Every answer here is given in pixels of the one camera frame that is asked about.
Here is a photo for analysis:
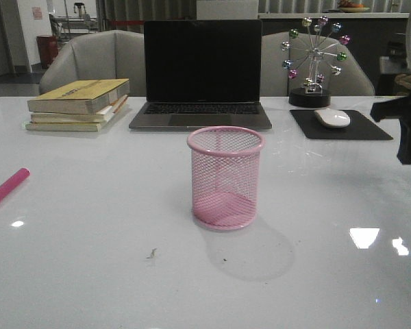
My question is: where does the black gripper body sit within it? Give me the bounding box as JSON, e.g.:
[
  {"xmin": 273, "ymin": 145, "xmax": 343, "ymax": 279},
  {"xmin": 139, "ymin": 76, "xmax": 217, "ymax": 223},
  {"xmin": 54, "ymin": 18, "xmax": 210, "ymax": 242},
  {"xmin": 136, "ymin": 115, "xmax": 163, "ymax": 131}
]
[{"xmin": 371, "ymin": 93, "xmax": 411, "ymax": 165}]

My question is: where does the pink marker pen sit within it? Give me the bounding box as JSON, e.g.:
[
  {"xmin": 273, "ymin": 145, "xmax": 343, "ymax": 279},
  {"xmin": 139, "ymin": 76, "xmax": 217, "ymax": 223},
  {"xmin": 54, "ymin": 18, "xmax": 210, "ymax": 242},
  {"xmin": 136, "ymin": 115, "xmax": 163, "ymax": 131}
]
[{"xmin": 0, "ymin": 168, "xmax": 30, "ymax": 202}]

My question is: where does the pink mesh pen holder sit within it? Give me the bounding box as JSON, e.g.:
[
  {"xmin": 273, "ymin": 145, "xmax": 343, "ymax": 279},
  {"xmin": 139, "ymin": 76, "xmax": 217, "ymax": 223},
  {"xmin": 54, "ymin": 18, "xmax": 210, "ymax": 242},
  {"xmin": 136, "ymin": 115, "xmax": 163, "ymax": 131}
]
[{"xmin": 187, "ymin": 126, "xmax": 265, "ymax": 230}]

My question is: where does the white computer mouse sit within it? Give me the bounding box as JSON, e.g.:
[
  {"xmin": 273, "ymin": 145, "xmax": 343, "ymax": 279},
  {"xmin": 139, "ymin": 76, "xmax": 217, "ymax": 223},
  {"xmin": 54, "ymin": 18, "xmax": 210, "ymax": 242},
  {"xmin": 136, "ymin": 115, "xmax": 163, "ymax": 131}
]
[{"xmin": 314, "ymin": 108, "xmax": 351, "ymax": 128}]

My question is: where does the black mouse pad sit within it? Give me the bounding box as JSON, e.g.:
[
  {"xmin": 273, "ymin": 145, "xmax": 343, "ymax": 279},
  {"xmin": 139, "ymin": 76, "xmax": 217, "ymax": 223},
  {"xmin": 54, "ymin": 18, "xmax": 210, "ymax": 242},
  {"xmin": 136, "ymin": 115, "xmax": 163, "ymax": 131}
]
[{"xmin": 290, "ymin": 110, "xmax": 393, "ymax": 141}]

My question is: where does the right grey armchair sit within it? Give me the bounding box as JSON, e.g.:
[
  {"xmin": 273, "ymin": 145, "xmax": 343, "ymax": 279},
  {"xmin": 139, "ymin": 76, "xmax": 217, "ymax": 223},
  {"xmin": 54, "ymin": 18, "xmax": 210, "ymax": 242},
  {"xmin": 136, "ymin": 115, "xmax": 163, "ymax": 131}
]
[{"xmin": 260, "ymin": 32, "xmax": 375, "ymax": 97}]

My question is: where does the grey armchair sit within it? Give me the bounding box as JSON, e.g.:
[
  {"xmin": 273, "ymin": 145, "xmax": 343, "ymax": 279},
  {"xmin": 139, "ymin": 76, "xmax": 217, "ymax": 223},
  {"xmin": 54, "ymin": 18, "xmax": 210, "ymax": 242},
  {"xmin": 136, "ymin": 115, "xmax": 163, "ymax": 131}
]
[
  {"xmin": 39, "ymin": 29, "xmax": 146, "ymax": 97},
  {"xmin": 260, "ymin": 32, "xmax": 375, "ymax": 97}
]

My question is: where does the ferris wheel desk ornament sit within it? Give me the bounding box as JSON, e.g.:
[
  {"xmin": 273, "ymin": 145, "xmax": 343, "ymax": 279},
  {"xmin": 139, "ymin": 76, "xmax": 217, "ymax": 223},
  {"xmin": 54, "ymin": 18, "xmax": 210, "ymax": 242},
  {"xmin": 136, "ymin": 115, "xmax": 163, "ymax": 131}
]
[{"xmin": 280, "ymin": 15, "xmax": 350, "ymax": 108}]

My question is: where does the fruit plate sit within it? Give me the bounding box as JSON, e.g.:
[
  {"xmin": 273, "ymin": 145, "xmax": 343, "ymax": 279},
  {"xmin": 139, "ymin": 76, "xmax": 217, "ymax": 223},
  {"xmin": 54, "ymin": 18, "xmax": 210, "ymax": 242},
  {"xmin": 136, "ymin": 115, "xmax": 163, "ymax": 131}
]
[{"xmin": 337, "ymin": 0, "xmax": 369, "ymax": 13}]

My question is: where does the grey laptop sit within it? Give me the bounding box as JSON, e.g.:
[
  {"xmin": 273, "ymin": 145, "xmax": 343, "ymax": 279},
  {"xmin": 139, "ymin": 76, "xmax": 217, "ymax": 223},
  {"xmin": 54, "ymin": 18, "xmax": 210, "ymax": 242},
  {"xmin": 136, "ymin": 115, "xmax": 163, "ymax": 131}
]
[{"xmin": 129, "ymin": 19, "xmax": 272, "ymax": 131}]

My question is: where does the left grey armchair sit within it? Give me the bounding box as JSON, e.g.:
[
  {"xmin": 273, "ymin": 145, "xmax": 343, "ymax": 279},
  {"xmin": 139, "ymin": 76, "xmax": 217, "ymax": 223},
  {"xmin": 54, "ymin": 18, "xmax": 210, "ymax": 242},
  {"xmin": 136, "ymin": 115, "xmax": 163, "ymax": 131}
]
[{"xmin": 39, "ymin": 29, "xmax": 146, "ymax": 97}]

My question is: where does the middle book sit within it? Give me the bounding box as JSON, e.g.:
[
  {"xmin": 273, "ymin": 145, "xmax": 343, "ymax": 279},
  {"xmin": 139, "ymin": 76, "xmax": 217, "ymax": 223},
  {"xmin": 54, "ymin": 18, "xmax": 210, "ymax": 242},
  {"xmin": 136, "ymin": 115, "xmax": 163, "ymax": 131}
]
[{"xmin": 31, "ymin": 95, "xmax": 128, "ymax": 123}]

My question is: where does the red barrier belt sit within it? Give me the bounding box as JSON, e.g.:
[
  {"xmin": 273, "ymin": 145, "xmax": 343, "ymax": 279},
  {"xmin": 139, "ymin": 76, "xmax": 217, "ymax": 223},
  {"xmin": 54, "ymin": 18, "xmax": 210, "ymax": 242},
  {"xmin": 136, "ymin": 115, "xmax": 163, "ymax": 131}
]
[{"xmin": 109, "ymin": 20, "xmax": 145, "ymax": 26}]

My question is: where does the top yellow book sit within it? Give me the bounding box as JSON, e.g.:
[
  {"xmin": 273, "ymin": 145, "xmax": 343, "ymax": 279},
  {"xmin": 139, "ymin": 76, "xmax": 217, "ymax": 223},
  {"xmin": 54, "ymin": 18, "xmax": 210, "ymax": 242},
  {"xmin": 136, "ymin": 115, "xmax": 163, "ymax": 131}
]
[{"xmin": 27, "ymin": 78, "xmax": 129, "ymax": 114}]

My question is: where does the metal trolley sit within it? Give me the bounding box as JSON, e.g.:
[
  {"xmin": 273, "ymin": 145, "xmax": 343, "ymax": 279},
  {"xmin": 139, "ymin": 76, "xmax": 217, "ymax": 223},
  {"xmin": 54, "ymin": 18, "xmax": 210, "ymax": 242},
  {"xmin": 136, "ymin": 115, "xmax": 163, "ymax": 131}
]
[{"xmin": 47, "ymin": 0, "xmax": 99, "ymax": 40}]

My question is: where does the red bin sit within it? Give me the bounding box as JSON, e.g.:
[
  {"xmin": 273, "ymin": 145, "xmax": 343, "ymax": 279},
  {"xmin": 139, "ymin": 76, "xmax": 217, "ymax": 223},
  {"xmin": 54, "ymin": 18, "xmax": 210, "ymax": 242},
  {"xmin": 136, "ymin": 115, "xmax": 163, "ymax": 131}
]
[{"xmin": 36, "ymin": 35, "xmax": 58, "ymax": 69}]

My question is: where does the bottom book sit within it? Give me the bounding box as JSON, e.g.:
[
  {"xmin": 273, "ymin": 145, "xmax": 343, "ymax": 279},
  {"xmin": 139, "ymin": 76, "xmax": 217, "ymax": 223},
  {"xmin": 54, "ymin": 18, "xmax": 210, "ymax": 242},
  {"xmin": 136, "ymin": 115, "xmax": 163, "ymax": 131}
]
[{"xmin": 25, "ymin": 106, "xmax": 124, "ymax": 132}]

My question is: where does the pink wall notice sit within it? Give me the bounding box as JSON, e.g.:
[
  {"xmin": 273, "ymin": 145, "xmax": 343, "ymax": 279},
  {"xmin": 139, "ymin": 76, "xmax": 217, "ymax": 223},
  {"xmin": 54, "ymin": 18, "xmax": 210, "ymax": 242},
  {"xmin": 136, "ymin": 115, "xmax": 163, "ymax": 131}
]
[{"xmin": 32, "ymin": 7, "xmax": 42, "ymax": 20}]

